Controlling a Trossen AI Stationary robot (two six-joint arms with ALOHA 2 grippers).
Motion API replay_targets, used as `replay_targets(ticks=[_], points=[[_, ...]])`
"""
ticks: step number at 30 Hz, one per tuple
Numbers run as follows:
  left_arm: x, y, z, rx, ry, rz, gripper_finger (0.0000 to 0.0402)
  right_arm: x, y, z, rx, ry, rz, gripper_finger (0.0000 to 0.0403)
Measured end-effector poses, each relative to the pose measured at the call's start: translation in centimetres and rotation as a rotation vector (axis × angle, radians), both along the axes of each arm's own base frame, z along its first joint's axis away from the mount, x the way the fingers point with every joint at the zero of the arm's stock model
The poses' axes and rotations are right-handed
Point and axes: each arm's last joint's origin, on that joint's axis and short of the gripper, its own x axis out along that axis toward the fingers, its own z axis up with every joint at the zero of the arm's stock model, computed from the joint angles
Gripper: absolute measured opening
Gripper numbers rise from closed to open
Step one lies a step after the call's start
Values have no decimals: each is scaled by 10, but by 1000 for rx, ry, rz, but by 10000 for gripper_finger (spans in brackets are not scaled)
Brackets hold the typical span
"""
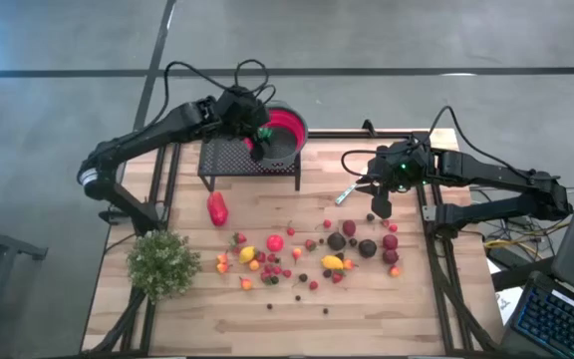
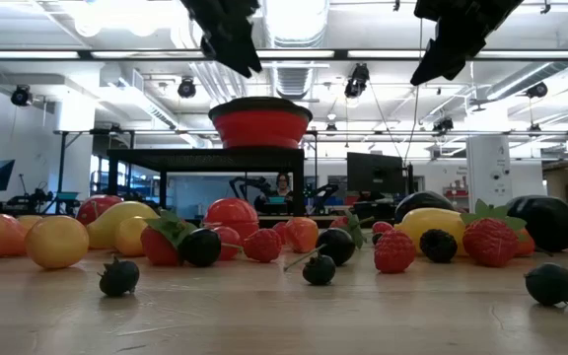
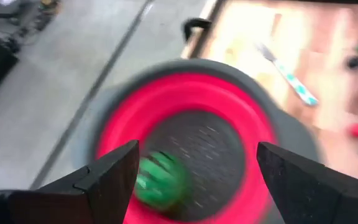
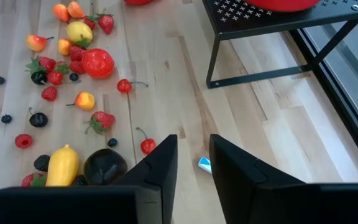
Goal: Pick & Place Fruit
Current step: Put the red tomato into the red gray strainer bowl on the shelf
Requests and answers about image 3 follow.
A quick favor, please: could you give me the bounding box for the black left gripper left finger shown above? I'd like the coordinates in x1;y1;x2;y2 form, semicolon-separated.
9;139;140;224

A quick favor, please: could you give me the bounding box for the knife with teal-patterned handle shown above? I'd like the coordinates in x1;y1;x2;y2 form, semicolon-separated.
255;42;319;107

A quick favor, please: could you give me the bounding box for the small dark berry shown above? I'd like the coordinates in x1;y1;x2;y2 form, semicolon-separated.
345;55;358;70

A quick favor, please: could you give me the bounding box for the red grey collapsible colander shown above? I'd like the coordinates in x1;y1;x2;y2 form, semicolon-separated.
73;58;321;224

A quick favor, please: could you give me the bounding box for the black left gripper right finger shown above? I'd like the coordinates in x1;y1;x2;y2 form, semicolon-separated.
256;142;358;224

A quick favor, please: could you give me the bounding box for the small green watermelon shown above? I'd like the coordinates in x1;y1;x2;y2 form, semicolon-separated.
134;151;192;211

